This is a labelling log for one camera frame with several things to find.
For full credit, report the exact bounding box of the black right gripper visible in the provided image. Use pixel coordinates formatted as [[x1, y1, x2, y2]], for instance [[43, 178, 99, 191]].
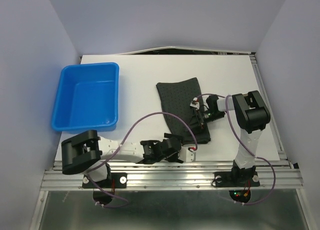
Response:
[[184, 107, 224, 136]]

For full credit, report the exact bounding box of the black dotted skirt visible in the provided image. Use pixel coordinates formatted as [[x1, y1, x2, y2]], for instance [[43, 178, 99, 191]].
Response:
[[156, 77, 211, 145]]

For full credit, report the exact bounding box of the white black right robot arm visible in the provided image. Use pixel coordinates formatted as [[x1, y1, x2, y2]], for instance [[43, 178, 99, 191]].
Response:
[[189, 90, 271, 185]]

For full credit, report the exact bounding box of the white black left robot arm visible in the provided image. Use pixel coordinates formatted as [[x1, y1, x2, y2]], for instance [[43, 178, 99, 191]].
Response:
[[61, 130, 194, 187]]

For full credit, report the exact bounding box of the blue plastic bin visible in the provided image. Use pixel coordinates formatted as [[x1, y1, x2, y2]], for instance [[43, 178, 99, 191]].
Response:
[[51, 62, 120, 133]]

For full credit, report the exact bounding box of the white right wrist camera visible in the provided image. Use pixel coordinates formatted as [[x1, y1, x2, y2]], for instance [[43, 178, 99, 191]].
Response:
[[189, 97, 200, 111]]

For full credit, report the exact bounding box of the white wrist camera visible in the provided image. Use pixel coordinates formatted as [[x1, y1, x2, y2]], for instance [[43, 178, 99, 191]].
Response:
[[189, 97, 200, 111], [178, 146, 196, 163]]

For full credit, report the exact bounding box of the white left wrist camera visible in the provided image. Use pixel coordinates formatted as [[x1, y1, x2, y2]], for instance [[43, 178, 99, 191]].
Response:
[[178, 146, 196, 163]]

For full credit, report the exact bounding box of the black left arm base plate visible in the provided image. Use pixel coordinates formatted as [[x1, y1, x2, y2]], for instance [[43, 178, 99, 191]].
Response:
[[89, 172, 128, 189]]

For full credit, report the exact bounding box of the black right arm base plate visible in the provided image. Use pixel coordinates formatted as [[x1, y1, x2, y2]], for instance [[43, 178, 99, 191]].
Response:
[[211, 171, 261, 188]]

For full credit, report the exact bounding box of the right side aluminium rail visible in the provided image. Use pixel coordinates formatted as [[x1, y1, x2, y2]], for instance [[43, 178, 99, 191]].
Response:
[[249, 52, 294, 169]]

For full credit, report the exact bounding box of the aluminium table edge rail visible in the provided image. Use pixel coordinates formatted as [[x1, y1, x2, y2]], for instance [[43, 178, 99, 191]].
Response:
[[40, 160, 304, 192]]

